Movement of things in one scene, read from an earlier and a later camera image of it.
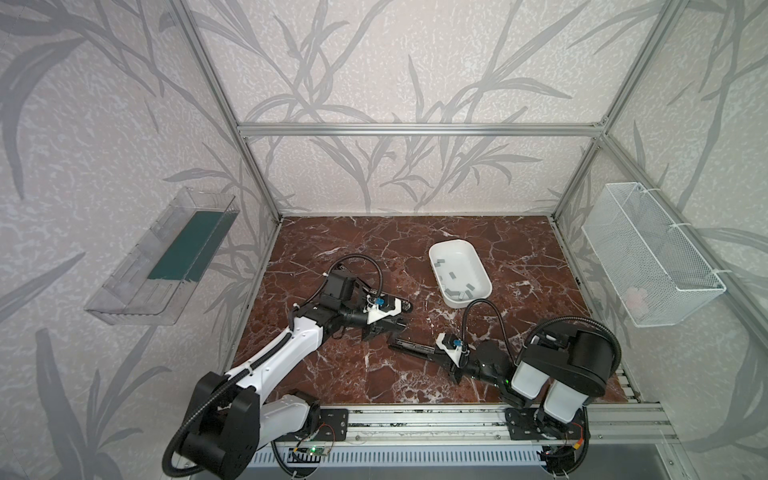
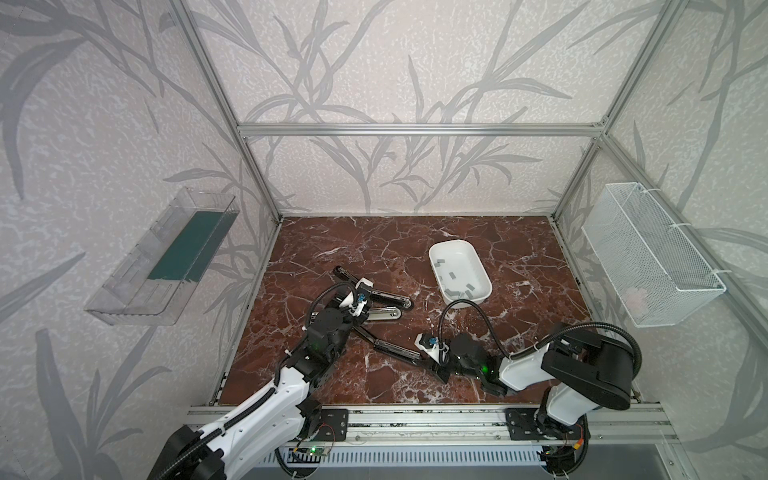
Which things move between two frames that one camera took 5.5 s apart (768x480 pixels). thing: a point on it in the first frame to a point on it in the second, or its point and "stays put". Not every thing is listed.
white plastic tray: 460,274 stays put
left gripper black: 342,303 to 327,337
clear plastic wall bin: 153,281 stays put
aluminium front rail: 610,424 stays put
